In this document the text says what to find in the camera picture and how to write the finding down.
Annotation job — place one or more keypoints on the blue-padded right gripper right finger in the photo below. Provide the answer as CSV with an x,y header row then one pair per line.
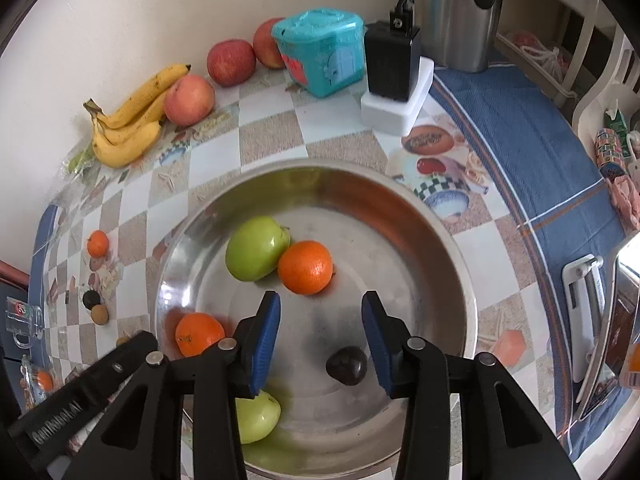
x,y
504,436

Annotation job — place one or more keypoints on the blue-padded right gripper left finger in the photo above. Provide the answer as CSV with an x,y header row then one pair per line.
x,y
139,436

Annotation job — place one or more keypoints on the large orange tangerine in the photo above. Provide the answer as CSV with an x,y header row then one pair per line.
x,y
197,331

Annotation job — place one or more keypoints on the brown round fruit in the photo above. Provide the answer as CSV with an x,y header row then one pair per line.
x,y
99,314

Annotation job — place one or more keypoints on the small dark plum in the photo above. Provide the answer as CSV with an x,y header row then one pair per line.
x,y
349,366

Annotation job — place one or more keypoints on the clear plastic bag with fruit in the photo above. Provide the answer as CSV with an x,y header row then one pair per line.
x,y
35,382

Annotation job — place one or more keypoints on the glass mug with logo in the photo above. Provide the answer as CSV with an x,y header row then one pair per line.
x,y
24,322

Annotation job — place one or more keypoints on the dark plum on table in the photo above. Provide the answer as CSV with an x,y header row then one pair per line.
x,y
90,299

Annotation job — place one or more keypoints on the white appliance at edge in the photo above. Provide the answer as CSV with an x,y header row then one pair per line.
x,y
602,296

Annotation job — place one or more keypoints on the small tangerine near cup print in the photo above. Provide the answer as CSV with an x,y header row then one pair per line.
x,y
98,244

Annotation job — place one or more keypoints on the large metal plate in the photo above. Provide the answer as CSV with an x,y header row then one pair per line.
x,y
381,237

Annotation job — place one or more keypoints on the yellow banana bunch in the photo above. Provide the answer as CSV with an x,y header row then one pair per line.
x,y
125,135

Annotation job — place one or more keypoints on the middle red apple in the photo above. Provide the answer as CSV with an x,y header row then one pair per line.
x,y
231,62

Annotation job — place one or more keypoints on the white plastic rack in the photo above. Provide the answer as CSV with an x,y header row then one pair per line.
x,y
577,56

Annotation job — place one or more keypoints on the rear red apple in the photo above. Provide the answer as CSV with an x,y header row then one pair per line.
x,y
265,48

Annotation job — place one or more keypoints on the stainless steel kettle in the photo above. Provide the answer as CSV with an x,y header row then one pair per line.
x,y
458,33

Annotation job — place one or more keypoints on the teal plastic box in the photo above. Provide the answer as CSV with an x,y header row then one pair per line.
x,y
322,49

